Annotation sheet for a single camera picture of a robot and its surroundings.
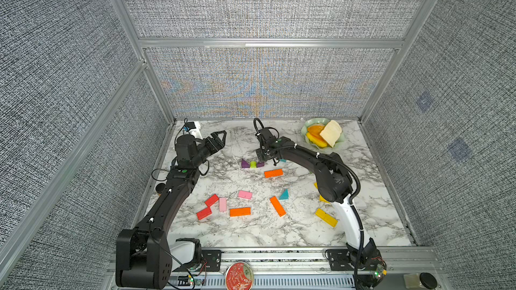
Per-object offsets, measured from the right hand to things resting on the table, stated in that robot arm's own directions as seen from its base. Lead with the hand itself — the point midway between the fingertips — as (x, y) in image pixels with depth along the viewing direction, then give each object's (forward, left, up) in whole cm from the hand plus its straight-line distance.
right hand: (264, 147), depth 100 cm
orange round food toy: (+10, -27, +1) cm, 29 cm away
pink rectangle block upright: (-27, +19, -5) cm, 34 cm away
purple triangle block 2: (-8, +2, -3) cm, 9 cm away
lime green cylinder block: (-8, +5, -4) cm, 10 cm away
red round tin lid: (-54, +10, 0) cm, 54 cm away
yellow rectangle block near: (-33, -25, -4) cm, 42 cm away
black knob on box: (-55, -50, +5) cm, 74 cm away
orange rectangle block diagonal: (-28, -6, -6) cm, 29 cm away
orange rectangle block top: (-12, -4, -5) cm, 14 cm away
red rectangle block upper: (-26, +24, -4) cm, 35 cm away
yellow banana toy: (+5, -27, -3) cm, 28 cm away
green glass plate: (+18, -32, -1) cm, 37 cm away
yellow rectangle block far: (-32, -14, +25) cm, 43 cm away
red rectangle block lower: (-31, +26, -3) cm, 41 cm away
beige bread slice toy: (+8, -34, +2) cm, 35 cm away
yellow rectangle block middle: (-35, -17, +22) cm, 45 cm away
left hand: (-8, +16, +21) cm, 27 cm away
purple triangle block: (-8, +10, -3) cm, 13 cm away
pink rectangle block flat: (-23, +9, -4) cm, 25 cm away
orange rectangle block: (-30, +11, -5) cm, 33 cm away
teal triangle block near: (-23, -9, -4) cm, 25 cm away
